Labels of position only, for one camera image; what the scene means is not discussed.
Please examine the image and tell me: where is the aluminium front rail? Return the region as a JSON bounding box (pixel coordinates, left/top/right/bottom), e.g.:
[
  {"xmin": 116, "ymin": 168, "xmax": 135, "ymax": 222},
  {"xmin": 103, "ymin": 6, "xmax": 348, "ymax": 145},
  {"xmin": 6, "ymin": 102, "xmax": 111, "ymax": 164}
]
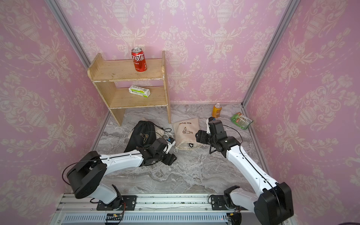
[{"xmin": 51, "ymin": 193, "xmax": 260, "ymax": 225}]

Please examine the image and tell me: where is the green snack packet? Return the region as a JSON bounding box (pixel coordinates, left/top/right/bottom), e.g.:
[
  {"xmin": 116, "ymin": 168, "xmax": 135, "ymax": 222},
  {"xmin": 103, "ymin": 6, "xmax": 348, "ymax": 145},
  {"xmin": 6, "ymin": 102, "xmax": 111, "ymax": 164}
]
[{"xmin": 231, "ymin": 112, "xmax": 253, "ymax": 130}]

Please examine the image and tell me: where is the black drawstring pouch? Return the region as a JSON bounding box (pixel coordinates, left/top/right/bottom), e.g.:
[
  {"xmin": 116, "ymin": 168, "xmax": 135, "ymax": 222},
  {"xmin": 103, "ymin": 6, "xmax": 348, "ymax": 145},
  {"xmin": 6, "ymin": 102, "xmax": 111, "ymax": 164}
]
[{"xmin": 124, "ymin": 121, "xmax": 172, "ymax": 152}]

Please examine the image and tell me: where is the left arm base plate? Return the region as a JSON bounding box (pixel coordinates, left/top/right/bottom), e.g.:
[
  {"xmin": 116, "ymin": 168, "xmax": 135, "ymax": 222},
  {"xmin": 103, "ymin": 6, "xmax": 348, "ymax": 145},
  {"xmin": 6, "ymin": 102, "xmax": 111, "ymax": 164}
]
[{"xmin": 97, "ymin": 195, "xmax": 137, "ymax": 212}]

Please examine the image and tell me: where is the white green small box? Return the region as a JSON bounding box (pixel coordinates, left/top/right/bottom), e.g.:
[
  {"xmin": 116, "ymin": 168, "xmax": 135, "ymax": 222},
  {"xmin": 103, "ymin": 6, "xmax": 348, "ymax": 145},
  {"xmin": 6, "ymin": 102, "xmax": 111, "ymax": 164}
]
[{"xmin": 128, "ymin": 85, "xmax": 151, "ymax": 98}]

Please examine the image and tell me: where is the red cola can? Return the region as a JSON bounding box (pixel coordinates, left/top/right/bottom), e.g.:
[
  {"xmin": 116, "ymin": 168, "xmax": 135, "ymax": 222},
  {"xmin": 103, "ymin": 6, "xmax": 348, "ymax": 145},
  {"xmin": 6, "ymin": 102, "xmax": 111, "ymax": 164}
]
[{"xmin": 131, "ymin": 47, "xmax": 147, "ymax": 72}]

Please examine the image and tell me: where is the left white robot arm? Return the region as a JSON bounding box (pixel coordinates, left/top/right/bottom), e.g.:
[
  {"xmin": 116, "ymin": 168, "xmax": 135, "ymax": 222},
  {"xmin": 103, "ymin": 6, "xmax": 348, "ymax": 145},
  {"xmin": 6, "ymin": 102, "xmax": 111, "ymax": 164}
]
[{"xmin": 67, "ymin": 137, "xmax": 177, "ymax": 211}]

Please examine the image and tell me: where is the beige pouch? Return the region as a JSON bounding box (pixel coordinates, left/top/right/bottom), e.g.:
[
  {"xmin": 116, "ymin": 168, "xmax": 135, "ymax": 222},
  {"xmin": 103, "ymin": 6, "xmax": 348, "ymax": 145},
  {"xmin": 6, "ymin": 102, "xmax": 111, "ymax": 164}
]
[{"xmin": 172, "ymin": 118, "xmax": 203, "ymax": 151}]

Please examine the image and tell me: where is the orange drink can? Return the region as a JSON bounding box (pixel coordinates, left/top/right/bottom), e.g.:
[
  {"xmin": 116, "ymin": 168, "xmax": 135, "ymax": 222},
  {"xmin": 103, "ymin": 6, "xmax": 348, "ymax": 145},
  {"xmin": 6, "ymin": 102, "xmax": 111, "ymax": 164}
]
[{"xmin": 212, "ymin": 103, "xmax": 222, "ymax": 118}]

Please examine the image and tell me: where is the beige linen drawstring bag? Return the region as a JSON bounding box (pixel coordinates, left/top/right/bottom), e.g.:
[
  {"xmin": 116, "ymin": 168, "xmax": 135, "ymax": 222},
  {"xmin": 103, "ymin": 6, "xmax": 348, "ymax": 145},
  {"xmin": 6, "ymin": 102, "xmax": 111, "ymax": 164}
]
[{"xmin": 155, "ymin": 127, "xmax": 178, "ymax": 154}]

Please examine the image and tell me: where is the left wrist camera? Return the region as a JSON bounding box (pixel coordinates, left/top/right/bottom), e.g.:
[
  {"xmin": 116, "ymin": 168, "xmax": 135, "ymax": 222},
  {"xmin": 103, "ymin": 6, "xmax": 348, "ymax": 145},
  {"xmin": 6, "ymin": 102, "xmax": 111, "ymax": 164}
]
[{"xmin": 164, "ymin": 137, "xmax": 176, "ymax": 154}]

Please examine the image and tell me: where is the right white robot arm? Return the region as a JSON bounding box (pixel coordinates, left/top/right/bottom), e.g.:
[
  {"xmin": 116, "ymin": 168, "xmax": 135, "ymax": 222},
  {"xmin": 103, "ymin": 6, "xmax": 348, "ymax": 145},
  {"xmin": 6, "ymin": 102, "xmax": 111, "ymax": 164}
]
[{"xmin": 196, "ymin": 117, "xmax": 294, "ymax": 225}]

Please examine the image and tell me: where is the wooden two-tier shelf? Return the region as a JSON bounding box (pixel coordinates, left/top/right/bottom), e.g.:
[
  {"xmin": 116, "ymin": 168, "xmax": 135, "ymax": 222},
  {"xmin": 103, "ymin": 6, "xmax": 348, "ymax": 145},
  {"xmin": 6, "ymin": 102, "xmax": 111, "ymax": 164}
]
[{"xmin": 87, "ymin": 50, "xmax": 172, "ymax": 124}]

